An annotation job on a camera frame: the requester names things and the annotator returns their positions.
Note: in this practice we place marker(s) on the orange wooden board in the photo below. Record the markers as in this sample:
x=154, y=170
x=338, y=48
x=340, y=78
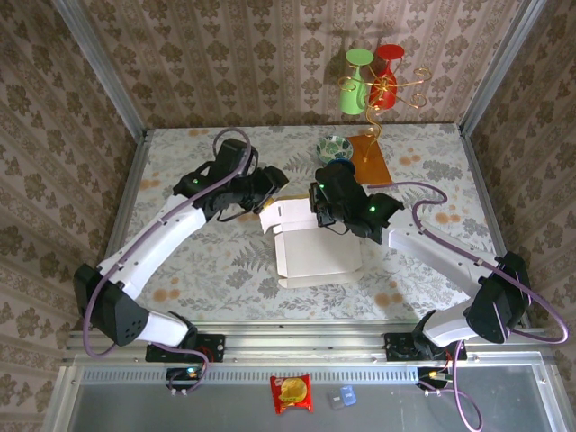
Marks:
x=372, y=167

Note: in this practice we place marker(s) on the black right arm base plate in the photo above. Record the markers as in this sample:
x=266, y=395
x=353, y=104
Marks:
x=398, y=346

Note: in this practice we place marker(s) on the aluminium table side rail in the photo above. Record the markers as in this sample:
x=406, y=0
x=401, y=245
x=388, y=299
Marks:
x=130, y=189
x=483, y=189

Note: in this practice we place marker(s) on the red and yellow snack packet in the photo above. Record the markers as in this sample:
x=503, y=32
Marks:
x=291, y=393

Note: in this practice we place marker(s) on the grey metal shelf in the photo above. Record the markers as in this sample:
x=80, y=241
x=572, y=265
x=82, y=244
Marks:
x=202, y=411

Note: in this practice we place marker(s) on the paper box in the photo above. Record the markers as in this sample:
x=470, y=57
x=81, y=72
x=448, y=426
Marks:
x=315, y=252

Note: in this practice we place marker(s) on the small blue packet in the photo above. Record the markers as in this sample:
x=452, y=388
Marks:
x=348, y=394

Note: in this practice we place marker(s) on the leaf patterned ceramic bowl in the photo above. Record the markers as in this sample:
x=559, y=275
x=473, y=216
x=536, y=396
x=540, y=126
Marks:
x=334, y=147

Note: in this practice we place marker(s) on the red wine glass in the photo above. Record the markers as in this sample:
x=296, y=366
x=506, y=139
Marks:
x=383, y=92

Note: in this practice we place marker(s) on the green wine glass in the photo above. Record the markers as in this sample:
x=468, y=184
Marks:
x=352, y=96

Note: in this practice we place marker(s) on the aluminium frame post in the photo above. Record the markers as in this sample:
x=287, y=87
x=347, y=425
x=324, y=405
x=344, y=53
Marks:
x=99, y=67
x=504, y=67

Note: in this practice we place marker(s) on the small grey packet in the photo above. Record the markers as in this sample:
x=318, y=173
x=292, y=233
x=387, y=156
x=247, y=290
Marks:
x=335, y=399

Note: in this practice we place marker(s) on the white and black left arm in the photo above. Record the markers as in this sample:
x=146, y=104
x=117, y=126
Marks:
x=148, y=252

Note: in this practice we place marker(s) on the long aluminium table rail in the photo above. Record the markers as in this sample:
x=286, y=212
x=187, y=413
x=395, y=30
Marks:
x=306, y=337

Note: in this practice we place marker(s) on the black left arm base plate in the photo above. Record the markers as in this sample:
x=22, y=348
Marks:
x=216, y=346

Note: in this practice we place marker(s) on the blue round dish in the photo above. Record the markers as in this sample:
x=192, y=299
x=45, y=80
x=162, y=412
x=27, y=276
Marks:
x=345, y=164

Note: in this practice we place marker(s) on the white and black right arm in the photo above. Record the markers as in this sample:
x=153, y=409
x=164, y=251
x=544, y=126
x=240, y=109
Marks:
x=450, y=252

